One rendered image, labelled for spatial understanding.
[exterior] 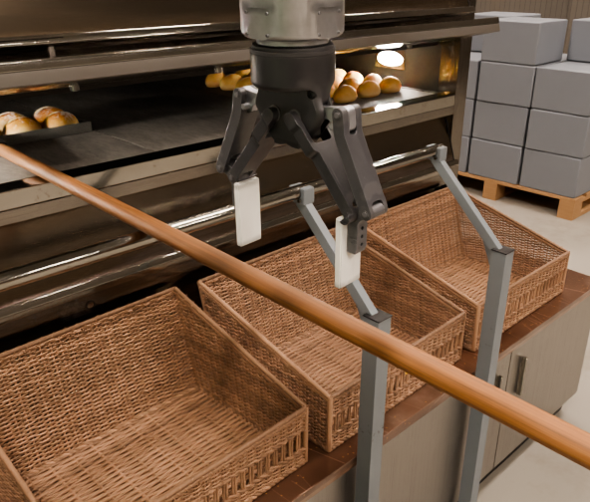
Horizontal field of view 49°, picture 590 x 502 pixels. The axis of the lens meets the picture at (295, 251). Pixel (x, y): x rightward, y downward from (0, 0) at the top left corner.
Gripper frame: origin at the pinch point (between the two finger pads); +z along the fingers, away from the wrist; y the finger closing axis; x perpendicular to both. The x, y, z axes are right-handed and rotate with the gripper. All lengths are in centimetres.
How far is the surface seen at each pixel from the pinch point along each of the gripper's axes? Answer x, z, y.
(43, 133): 31, 16, -120
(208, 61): 46, -6, -69
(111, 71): 24, -6, -70
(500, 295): 95, 52, -20
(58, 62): 14, -9, -71
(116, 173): 30, 18, -84
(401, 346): 9.5, 12.8, 7.1
